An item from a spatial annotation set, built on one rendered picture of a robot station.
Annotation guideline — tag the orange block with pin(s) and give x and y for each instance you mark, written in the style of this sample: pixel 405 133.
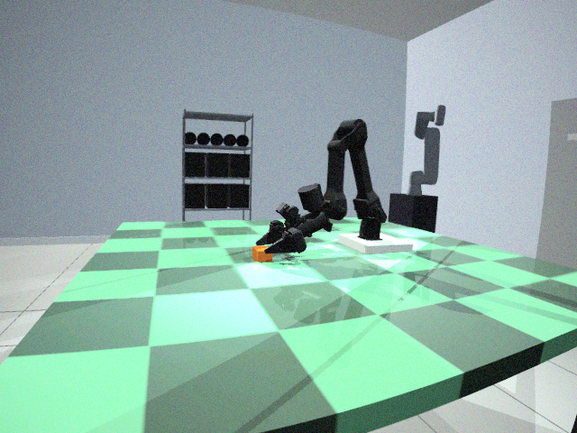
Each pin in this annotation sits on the orange block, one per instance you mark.
pixel 259 255

